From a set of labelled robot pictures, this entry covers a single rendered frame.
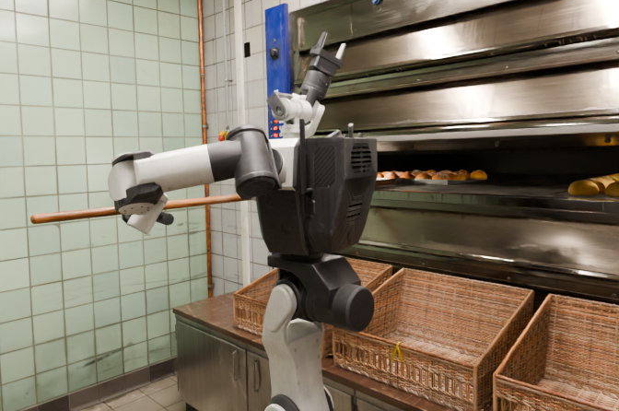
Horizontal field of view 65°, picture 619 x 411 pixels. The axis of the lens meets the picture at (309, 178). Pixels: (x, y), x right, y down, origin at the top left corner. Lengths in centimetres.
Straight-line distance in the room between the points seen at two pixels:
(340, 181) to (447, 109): 97
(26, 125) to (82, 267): 80
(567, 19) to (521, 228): 74
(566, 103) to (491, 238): 55
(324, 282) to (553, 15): 123
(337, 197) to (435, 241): 98
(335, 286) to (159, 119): 209
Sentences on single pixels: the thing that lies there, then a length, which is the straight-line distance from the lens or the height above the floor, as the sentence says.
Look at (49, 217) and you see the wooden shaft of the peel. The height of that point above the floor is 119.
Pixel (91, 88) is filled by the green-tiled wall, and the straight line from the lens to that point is 296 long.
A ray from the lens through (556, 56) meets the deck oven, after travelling 190.
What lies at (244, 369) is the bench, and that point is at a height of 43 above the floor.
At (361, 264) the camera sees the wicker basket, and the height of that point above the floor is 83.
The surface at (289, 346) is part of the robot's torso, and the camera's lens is 138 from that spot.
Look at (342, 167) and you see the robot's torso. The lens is 116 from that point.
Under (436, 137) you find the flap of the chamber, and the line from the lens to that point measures 189.
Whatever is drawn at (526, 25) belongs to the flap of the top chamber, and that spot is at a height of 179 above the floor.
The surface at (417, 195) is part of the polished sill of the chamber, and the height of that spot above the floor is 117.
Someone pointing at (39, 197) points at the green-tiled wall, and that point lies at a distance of 285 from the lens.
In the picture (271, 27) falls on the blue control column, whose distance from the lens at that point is 276.
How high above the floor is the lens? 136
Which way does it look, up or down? 3 degrees down
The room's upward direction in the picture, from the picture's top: 1 degrees counter-clockwise
